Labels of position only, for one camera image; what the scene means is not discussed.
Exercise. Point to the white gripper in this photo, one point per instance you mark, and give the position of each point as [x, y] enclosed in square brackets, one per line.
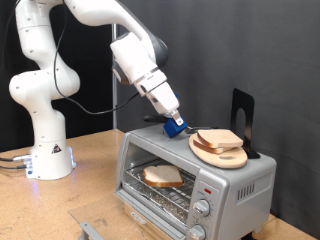
[163, 98]

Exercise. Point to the spatula with blue grip block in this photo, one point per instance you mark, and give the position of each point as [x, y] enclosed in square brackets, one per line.
[173, 128]

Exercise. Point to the white bread slice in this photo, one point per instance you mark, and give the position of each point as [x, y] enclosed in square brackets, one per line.
[163, 176]

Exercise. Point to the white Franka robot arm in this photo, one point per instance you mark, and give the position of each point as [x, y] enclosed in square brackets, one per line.
[46, 83]

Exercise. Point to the brown-edged wooden toast slice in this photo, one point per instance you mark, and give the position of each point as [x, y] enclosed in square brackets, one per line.
[208, 148]

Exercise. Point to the pale wooden toast slice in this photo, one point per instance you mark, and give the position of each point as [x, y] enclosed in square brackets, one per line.
[218, 137]

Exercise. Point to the silver oven knob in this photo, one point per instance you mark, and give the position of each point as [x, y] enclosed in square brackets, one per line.
[202, 208]
[197, 232]

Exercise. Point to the silver toaster oven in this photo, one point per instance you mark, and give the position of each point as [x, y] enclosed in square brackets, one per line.
[240, 213]

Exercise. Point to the wooden crate under oven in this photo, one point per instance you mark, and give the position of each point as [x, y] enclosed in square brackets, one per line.
[146, 231]

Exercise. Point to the oval wooden cutting board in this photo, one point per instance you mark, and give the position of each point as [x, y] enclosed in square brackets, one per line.
[226, 160]

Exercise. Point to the vertical metal pole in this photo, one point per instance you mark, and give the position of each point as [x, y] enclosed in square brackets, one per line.
[114, 106]

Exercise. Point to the black metal bookend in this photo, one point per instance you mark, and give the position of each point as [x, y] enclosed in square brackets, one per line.
[248, 103]

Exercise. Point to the dark grey backdrop panel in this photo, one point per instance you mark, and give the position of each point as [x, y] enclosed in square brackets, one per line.
[216, 50]

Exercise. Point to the black backdrop curtain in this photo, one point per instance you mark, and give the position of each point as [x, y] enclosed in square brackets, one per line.
[93, 83]

